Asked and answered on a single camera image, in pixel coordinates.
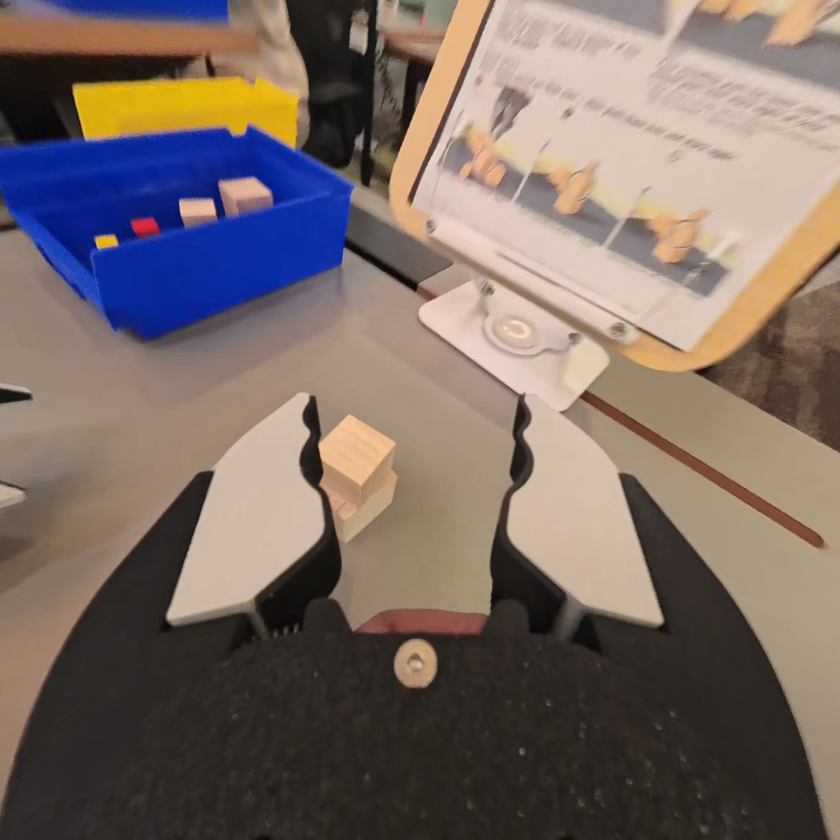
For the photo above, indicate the white instruction sheet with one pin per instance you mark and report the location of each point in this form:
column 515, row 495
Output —
column 630, row 131

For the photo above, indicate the medium wooden cube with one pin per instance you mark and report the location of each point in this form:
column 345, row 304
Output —
column 357, row 460
column 198, row 210

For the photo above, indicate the wooden display board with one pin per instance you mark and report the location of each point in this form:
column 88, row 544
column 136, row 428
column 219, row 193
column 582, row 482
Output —
column 801, row 289

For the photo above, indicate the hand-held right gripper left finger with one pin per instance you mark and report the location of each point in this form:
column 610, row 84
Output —
column 250, row 525

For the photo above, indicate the blue plastic bin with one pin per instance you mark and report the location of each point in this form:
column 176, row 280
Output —
column 210, row 263

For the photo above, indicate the red wooden cube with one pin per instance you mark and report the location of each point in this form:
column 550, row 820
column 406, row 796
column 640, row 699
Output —
column 145, row 226

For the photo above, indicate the yellow wooden cube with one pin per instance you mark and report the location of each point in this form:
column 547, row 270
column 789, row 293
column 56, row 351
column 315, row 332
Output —
column 106, row 242

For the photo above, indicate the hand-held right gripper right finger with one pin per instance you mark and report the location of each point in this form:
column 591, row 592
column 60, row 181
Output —
column 584, row 525

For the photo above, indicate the large wooden cube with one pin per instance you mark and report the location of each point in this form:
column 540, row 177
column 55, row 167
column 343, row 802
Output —
column 368, row 512
column 246, row 196

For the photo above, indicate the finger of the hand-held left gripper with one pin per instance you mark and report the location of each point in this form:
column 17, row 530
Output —
column 13, row 391
column 11, row 496

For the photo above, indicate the yellow plastic bin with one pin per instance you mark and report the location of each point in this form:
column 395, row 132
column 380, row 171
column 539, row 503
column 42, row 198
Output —
column 171, row 112

